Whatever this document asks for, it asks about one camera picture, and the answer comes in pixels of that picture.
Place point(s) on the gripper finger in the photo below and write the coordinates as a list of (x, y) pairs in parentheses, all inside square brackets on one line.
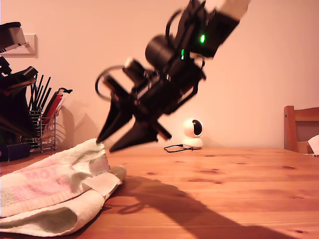
[(114, 119), (139, 137)]

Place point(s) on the cream terry tea towel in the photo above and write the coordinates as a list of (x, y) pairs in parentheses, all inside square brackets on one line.
[(49, 199)]

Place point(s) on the black elastic loop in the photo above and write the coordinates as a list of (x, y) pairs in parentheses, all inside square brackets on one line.
[(65, 90)]

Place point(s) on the red chopstick sleeve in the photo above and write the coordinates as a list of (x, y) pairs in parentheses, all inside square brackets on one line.
[(57, 102)]

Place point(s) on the black chopstick sleeve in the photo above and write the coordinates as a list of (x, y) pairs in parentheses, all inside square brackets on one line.
[(51, 104)]

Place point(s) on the black straw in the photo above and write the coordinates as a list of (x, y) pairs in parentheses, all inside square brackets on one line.
[(47, 97), (45, 90), (35, 89), (39, 89)]

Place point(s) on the dark blue box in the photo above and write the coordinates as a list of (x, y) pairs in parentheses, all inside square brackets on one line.
[(17, 152)]

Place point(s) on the wooden chair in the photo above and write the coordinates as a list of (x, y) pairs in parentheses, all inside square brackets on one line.
[(289, 129)]

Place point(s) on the white tissue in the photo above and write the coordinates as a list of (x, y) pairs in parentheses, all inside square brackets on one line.
[(314, 145)]

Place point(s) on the white round security camera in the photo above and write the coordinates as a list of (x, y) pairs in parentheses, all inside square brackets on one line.
[(189, 129)]

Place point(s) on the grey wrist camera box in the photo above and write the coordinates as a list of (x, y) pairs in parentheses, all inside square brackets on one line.
[(135, 69), (15, 37)]

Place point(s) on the white light switch plate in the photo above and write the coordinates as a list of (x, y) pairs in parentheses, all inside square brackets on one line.
[(32, 49)]

